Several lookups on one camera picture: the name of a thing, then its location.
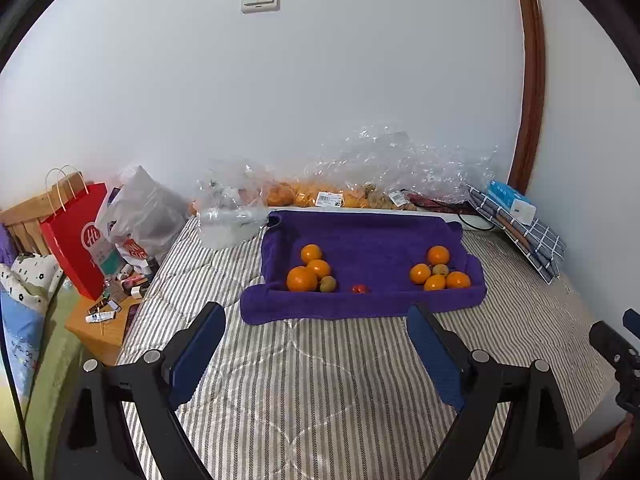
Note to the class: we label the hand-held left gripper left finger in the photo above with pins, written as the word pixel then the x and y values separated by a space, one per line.
pixel 195 355

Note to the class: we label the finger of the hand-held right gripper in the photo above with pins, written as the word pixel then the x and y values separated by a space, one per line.
pixel 632 322
pixel 610 347

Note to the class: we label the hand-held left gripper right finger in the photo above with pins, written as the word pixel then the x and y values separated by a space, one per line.
pixel 435 355

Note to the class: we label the small brownish green fruit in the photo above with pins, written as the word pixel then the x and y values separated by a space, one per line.
pixel 440 269

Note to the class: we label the small red tomato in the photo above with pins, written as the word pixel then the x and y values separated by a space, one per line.
pixel 359 288

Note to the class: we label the purple towel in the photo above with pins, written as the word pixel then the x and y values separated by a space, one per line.
pixel 380 250

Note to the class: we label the yellowish green round fruit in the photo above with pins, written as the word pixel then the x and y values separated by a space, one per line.
pixel 328 284

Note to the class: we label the large orange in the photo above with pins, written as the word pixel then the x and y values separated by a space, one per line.
pixel 302 280

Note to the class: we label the wooden nightstand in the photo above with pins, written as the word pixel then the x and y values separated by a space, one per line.
pixel 100 332

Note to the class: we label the pile of small bottles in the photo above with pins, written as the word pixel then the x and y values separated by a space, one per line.
pixel 125 285

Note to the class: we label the striped bed cover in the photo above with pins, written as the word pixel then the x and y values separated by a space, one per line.
pixel 325 385

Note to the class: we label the folded blue checkered cloth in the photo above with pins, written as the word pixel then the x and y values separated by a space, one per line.
pixel 542 250

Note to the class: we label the green cloth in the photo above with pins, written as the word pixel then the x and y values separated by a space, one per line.
pixel 50 360

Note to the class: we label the clear plastic bag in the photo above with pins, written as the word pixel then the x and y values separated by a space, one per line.
pixel 225 210

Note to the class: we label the dark red cloth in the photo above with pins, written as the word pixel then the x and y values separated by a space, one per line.
pixel 440 203

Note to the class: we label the white plastic bag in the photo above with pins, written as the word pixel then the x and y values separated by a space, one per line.
pixel 145 210

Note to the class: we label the red paper bag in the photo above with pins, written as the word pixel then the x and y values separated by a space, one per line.
pixel 75 245

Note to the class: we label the blue and white tissue box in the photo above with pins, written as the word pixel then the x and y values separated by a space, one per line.
pixel 510 201

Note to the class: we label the blue printed blanket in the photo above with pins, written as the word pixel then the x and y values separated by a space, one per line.
pixel 20 340

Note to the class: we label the white floral pillow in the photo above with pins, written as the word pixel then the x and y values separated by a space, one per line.
pixel 30 275

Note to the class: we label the clear bag of oranges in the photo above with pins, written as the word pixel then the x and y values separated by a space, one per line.
pixel 305 195

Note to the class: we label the crumpled clear plastic wrap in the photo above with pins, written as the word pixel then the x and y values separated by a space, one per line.
pixel 415 160

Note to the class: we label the wooden headboard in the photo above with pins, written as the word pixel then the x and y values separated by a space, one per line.
pixel 25 220

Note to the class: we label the purple cloth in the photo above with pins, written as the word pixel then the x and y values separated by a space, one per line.
pixel 7 245

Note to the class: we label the brown wooden curved frame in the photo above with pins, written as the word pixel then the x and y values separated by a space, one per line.
pixel 532 85

